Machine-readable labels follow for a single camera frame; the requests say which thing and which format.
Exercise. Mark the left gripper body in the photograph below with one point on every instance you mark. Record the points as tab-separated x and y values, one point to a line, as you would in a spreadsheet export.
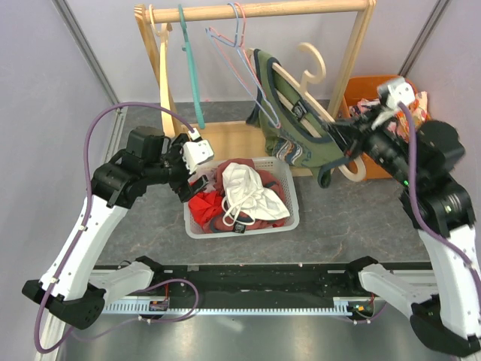
179	176

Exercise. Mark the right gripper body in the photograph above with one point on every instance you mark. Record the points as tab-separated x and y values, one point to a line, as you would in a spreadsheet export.
376	143

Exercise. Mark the mauve pink tank top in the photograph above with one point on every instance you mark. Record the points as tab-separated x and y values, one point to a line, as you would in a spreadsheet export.
212	178

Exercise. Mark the green printed tank top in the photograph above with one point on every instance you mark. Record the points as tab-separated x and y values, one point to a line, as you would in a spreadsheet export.
292	129

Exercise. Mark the white tank top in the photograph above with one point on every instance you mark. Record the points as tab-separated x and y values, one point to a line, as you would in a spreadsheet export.
246	199

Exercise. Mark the white plastic basket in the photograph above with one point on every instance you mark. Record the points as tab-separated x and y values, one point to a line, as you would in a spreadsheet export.
283	174

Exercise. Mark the rust red tank top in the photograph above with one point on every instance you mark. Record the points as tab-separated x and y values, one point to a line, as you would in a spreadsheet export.
268	181

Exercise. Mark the teal plastic hanger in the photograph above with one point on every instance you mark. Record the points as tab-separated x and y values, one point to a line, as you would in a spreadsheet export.
187	48

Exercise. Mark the light blue hanger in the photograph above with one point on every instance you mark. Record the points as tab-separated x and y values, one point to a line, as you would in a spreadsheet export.
240	67

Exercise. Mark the beige wooden hanger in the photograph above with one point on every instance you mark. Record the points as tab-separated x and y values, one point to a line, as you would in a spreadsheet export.
169	125

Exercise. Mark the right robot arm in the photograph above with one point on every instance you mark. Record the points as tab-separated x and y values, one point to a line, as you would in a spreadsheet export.
446	320

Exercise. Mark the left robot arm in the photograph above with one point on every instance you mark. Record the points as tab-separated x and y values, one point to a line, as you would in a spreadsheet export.
67	289

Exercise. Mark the pink patterned cloth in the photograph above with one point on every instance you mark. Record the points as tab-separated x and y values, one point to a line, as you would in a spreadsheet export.
364	107

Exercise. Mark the orange plastic bin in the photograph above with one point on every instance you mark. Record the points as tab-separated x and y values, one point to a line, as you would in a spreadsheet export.
365	87

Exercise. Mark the orange floral cloth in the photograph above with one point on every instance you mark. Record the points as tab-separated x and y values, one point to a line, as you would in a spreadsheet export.
419	113

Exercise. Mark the wooden clothes rack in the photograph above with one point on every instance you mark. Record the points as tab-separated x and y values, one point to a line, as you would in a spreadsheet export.
235	138

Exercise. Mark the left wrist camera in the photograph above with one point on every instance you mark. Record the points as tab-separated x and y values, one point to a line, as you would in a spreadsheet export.
196	151

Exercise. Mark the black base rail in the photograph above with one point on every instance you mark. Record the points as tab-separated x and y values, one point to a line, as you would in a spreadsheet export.
291	284

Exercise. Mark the slotted cable duct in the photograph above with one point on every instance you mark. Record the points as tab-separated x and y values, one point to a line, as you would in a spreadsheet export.
144	306

